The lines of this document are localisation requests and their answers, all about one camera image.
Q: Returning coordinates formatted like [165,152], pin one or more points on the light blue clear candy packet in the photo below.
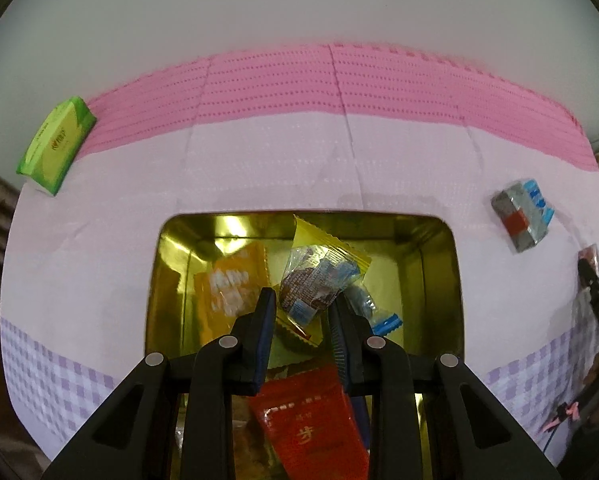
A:
[384,324]

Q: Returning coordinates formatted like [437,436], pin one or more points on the yellow clear snack packet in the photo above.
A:
[312,270]

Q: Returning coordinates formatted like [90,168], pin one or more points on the pink checked tablecloth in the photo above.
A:
[279,160]

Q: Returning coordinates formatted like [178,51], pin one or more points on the orange snack packet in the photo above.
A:
[229,285]

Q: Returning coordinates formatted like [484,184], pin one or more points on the red snack packet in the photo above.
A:
[304,425]

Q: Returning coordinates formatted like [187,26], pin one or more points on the silver snack packet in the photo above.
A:
[522,215]

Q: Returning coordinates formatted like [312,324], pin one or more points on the small clear snack packet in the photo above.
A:
[590,253]

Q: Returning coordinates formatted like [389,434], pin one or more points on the gold metal tin box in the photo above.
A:
[419,285]

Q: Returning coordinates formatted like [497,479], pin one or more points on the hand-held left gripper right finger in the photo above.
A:
[338,345]

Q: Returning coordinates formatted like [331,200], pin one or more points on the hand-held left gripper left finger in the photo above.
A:
[265,340]

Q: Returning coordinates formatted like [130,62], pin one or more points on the green tissue pack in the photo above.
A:
[54,145]

